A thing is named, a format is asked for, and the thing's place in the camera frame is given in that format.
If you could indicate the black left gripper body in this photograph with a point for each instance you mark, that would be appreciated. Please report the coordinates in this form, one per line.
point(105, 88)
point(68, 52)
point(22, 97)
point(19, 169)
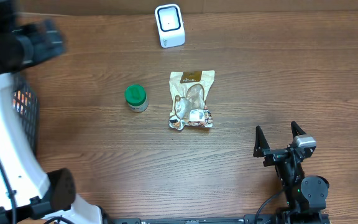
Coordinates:
point(34, 50)

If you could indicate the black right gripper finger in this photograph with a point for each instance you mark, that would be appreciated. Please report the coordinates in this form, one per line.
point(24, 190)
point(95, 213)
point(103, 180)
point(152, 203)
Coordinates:
point(296, 130)
point(261, 144)

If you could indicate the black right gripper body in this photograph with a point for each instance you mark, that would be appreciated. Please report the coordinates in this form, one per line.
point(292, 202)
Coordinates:
point(275, 155)

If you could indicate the orange Kleenex tissue pack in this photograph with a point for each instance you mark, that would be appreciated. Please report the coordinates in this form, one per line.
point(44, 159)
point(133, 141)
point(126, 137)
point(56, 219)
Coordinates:
point(23, 102)

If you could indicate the beige snack bag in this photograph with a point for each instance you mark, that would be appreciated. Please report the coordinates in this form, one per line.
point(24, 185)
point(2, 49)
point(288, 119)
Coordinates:
point(189, 91)

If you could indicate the green lidded jar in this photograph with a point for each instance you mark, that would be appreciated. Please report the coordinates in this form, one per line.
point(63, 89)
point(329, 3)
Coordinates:
point(136, 98)

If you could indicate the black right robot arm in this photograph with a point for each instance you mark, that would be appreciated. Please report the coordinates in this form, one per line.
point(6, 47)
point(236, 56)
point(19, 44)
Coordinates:
point(305, 195)

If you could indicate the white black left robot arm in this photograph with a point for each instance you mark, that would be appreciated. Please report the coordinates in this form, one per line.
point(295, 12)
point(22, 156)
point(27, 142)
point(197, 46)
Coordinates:
point(26, 191)

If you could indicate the white barcode scanner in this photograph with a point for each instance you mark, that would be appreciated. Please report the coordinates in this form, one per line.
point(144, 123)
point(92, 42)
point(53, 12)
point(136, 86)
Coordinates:
point(170, 26)

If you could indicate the grey plastic mesh basket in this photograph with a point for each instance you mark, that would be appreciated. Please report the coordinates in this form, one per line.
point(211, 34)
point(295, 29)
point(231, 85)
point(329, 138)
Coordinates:
point(30, 122)

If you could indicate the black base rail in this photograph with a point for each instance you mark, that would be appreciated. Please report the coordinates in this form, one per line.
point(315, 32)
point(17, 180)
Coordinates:
point(197, 221)

